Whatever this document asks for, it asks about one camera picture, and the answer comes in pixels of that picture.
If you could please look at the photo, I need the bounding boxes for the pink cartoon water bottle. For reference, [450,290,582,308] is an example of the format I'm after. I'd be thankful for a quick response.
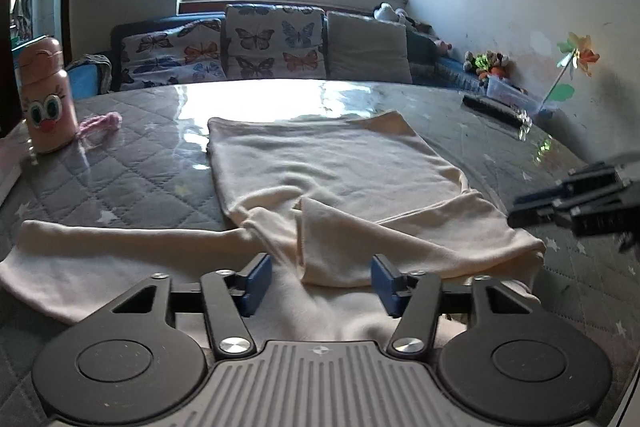
[17,37,78,154]

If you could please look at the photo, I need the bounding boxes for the plush toy pile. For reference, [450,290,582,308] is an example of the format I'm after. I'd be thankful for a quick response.
[462,51,511,81]

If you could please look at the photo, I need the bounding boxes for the grey plain cushion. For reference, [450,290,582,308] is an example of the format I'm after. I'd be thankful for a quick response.
[326,11,412,83]

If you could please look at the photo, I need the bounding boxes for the flat butterfly pillow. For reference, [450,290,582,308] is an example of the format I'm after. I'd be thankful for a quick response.
[120,18,227,91]

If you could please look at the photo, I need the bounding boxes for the cream sweatshirt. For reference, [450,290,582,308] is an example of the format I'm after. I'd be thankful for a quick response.
[1,112,546,331]

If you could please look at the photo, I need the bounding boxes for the clear plastic box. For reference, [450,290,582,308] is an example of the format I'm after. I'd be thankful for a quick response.
[486,76,540,116]

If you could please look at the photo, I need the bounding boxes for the colourful paper pinwheel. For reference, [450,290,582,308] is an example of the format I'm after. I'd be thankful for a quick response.
[540,31,600,107]

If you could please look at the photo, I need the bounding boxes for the black remote control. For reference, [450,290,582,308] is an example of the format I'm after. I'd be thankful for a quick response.
[462,94,522,128]

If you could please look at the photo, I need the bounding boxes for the upright butterfly pillow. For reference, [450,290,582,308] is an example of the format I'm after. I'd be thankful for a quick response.
[224,4,326,80]

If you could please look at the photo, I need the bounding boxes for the white plush toy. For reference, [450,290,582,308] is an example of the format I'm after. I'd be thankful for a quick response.
[373,3,408,25]

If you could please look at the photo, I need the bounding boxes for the blue sofa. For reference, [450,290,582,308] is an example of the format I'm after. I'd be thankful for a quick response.
[106,11,487,94]

